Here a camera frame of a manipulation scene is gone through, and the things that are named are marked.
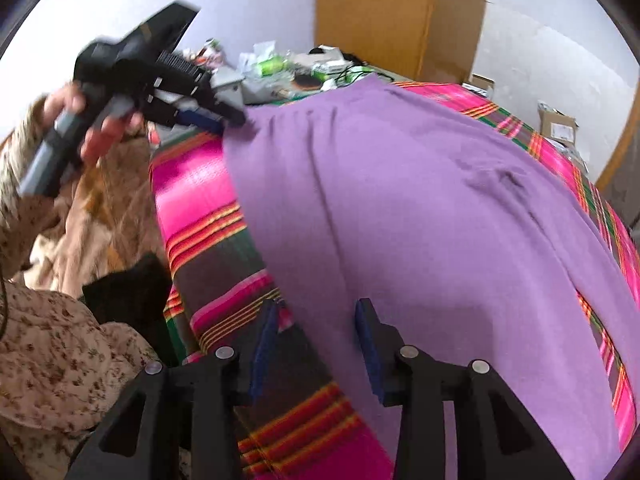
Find purple fleece cloth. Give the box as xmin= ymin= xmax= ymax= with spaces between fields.
xmin=222 ymin=72 xmax=640 ymax=480

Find person's floral garment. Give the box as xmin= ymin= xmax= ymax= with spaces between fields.
xmin=0 ymin=280 xmax=191 ymax=480

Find brown cardboard box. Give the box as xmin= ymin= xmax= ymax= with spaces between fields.
xmin=537 ymin=101 xmax=578 ymax=141

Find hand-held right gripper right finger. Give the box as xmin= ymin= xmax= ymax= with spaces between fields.
xmin=354 ymin=298 xmax=576 ymax=480

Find person's left forearm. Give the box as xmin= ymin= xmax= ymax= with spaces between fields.
xmin=0 ymin=97 xmax=68 ymax=281

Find person's left hand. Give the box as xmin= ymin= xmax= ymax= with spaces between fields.
xmin=42 ymin=85 xmax=146 ymax=162

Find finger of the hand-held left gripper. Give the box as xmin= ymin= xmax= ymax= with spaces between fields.
xmin=147 ymin=107 xmax=223 ymax=133
xmin=150 ymin=72 xmax=247 ymax=127

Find black trousers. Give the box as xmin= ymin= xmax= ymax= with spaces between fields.
xmin=82 ymin=252 xmax=181 ymax=366

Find beige patterned blanket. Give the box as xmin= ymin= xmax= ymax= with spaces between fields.
xmin=30 ymin=130 xmax=171 ymax=301

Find small white box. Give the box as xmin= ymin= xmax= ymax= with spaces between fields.
xmin=467 ymin=74 xmax=496 ymax=98

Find wooden door frame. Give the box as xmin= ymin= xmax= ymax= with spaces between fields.
xmin=595 ymin=105 xmax=640 ymax=196

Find wooden wardrobe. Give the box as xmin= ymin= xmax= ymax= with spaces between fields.
xmin=315 ymin=0 xmax=491 ymax=83

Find black cable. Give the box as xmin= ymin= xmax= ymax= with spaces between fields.
xmin=0 ymin=260 xmax=10 ymax=338

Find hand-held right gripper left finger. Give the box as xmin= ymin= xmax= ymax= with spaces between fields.
xmin=65 ymin=300 xmax=281 ymax=480

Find white desk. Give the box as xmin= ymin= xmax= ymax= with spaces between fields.
xmin=240 ymin=77 xmax=306 ymax=107

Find pink plaid bed sheet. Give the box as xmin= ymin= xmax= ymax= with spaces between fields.
xmin=150 ymin=80 xmax=640 ymax=480

